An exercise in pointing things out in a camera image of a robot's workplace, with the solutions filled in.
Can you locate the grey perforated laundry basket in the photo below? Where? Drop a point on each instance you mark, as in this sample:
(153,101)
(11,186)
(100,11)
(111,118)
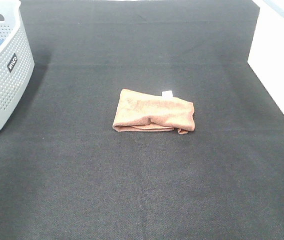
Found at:
(16,59)

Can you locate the black table cloth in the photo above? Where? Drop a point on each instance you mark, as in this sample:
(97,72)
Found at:
(66,174)

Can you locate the brown orange microfiber towel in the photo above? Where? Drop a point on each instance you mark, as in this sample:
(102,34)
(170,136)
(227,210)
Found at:
(140,112)

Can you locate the white storage box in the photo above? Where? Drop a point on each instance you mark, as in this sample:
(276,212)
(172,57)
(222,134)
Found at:
(266,55)

